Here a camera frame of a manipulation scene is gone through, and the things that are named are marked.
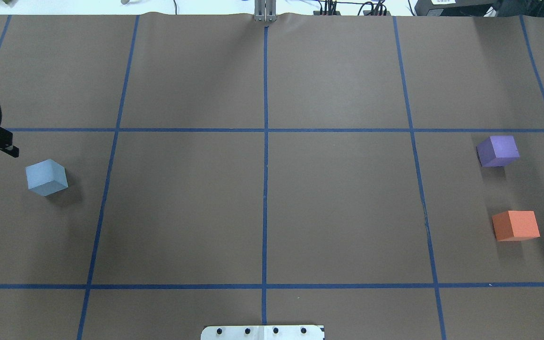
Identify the light blue foam block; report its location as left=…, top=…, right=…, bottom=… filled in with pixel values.
left=25, top=159, right=69, bottom=196

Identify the purple foam block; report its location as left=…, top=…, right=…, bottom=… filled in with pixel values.
left=476, top=136, right=520, bottom=167

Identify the orange foam block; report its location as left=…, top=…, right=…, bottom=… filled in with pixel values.
left=491, top=210, right=540, bottom=242

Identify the aluminium frame post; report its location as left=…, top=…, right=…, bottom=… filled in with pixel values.
left=254, top=0, right=278, bottom=22

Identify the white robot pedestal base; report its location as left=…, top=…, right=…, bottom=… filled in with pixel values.
left=200, top=324, right=325, bottom=340

